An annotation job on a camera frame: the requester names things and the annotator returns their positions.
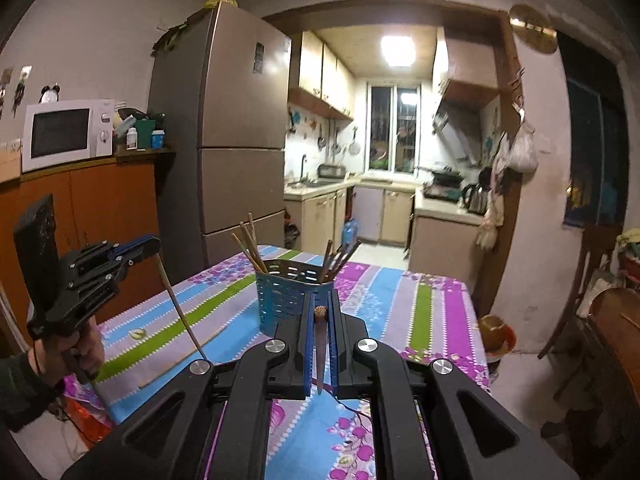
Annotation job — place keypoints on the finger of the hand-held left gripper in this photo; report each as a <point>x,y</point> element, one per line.
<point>137,247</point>
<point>100,285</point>

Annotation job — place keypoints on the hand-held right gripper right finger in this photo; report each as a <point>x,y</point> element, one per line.
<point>334,360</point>

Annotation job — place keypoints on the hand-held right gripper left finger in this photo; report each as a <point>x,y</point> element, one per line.
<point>309,360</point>

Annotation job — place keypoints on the blue perforated utensil holder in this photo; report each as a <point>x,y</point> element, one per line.
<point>280,295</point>

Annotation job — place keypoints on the person's left forearm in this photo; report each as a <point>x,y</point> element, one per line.
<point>25,395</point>

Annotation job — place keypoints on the person's left hand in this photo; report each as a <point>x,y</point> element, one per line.
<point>90,350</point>

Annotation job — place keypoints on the orange wooden cabinet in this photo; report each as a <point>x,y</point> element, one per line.
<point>120,200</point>

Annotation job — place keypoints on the striped floral tablecloth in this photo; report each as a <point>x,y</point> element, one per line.
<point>430,320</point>

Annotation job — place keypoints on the white bottle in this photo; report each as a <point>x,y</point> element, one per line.
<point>132,140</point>

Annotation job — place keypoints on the blue lidded jar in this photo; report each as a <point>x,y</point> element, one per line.
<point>158,140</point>

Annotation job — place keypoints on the cardboard box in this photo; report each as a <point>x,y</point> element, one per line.
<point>10,162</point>

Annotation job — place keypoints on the green container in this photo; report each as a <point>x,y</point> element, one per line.
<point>145,135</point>

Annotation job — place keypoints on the blue water jug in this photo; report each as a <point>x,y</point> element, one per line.
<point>350,232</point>

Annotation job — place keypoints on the red plastic bag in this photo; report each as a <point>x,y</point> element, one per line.
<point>87,417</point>

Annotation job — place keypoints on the white microwave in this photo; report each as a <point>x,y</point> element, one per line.
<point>60,132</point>

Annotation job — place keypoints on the beige counter cabinet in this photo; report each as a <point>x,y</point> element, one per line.
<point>440,250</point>

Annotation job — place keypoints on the beige base cabinets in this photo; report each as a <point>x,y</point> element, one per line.
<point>395,215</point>

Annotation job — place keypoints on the orange bowl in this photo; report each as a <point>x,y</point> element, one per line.
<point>497,337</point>

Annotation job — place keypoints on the brown refrigerator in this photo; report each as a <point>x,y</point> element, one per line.
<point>240,110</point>

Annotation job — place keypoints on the small alarm clock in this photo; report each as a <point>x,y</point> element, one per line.
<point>50,94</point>

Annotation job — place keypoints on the kitchen faucet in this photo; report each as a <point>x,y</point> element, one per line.
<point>303,167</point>

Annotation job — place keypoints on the gas stove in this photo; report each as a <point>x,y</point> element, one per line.
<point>442,192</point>

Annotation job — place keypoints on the beige hanging bag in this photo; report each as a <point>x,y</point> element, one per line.
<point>490,227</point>

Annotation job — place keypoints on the hanging pan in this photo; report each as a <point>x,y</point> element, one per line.
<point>321,142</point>

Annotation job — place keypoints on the steel electric kettle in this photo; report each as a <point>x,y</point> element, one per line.
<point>476,199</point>

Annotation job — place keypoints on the black wok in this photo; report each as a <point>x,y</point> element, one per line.
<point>445,175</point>

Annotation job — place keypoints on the dark green leaves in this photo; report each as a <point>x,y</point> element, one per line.
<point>175,35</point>

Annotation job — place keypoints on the kitchen window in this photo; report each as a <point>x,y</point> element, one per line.
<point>395,127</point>

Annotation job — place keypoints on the hanging cloths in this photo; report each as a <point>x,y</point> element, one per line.
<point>497,165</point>

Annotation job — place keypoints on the yellow bag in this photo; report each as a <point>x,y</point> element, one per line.
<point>220,2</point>

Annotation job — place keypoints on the range hood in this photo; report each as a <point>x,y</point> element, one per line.
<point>457,130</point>

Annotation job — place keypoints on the wooden chair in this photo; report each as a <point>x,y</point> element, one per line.
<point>590,250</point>

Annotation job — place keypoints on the white plastic bag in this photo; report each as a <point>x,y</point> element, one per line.
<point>523,152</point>

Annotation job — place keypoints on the dark wooden table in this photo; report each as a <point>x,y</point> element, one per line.
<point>617,340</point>

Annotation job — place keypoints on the potted plant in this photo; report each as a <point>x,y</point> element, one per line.
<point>631,255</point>

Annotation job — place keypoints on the ceiling light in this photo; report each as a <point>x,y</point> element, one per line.
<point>398,50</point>

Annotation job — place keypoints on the hanging wall ornament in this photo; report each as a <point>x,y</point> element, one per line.
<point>21,85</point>
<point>5,87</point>

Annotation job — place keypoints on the beige wall cabinets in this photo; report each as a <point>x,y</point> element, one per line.
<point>320,72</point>

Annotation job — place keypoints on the brown wall cabinet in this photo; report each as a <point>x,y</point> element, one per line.
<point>470,62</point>

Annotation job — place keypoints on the gold wall clock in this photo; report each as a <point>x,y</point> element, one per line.
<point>534,29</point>

